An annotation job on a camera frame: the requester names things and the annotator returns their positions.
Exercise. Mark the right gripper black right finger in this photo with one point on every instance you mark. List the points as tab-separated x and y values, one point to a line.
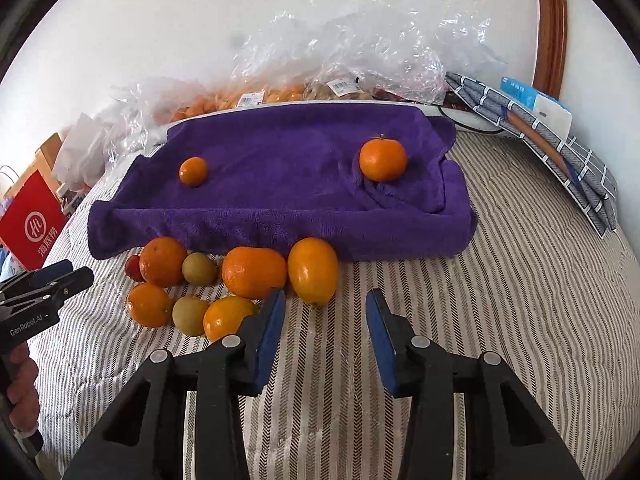
508	436

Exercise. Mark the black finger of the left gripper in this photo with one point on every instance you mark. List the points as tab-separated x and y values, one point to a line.
31	280
68	286

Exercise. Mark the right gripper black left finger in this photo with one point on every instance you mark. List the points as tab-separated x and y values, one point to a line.
141	434

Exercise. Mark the elongated yellow-orange citrus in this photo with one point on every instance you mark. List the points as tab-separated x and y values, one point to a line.
313	271

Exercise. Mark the small stemmed tangerine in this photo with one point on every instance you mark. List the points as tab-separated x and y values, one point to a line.
382	159

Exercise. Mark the left hand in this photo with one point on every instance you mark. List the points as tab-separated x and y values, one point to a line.
22	392

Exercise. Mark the red paper bag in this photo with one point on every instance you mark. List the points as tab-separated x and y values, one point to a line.
32	223

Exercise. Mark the red apple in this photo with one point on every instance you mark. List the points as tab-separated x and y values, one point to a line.
132	268

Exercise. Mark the front middle orange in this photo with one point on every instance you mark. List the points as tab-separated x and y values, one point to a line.
149	305

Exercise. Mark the large orange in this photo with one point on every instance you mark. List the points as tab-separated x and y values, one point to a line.
161	262

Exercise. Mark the wooden side table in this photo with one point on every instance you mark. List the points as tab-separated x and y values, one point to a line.
43	163

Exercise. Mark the white plastic bag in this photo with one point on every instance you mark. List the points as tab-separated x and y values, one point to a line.
89	149

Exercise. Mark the lower green kiwi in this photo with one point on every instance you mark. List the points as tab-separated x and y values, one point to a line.
188	313

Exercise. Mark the green kiwi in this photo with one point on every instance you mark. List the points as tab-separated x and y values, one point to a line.
199	270
188	313

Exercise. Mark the right lower orange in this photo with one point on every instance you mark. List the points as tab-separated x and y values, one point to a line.
225	316

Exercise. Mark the upper green kiwi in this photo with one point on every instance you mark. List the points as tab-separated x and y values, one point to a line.
199	270

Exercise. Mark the wide orange beside citrus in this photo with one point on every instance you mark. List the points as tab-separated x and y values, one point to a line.
252	272

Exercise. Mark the purple towel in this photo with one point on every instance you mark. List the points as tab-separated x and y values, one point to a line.
278	174

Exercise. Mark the blue plaid folded cloth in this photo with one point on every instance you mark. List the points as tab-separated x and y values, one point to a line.
590	183

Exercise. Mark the blue white tissue box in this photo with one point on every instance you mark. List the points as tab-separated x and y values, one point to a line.
545	108

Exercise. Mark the clear plastic fruit bags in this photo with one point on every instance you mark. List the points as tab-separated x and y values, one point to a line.
369	49

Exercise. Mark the brown wooden frame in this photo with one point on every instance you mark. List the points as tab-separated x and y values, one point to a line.
551	47

